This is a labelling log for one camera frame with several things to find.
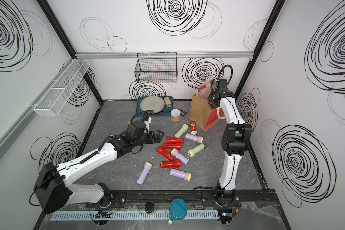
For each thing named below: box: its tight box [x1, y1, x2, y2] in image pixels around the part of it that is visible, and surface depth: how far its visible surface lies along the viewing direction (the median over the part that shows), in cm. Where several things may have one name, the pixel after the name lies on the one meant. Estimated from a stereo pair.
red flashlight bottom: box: [160, 159, 181, 169], surface depth 84 cm
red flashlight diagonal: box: [156, 146, 175, 162], surface depth 89 cm
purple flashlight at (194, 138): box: [184, 132, 204, 144], surface depth 97 cm
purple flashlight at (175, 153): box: [170, 148, 190, 165], surface depth 88 cm
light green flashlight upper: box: [173, 123, 189, 139], surface depth 101 cm
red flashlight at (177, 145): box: [162, 142, 182, 150], surface depth 92 cm
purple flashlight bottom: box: [169, 168, 192, 182], surface depth 81 cm
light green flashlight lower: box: [187, 143, 207, 158], surface depth 92 cm
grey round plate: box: [139, 95, 165, 114], surface depth 120 cm
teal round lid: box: [169, 198, 188, 222], surface depth 66 cm
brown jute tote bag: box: [188, 81, 225, 132], surface depth 100 cm
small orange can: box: [170, 108, 182, 122], surface depth 107 cm
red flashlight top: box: [165, 136, 185, 145], surface depth 95 cm
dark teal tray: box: [135, 96, 144, 113], surface depth 118 cm
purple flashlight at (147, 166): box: [136, 161, 153, 186], surface depth 82 cm
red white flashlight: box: [190, 120, 198, 137], surface depth 101 cm
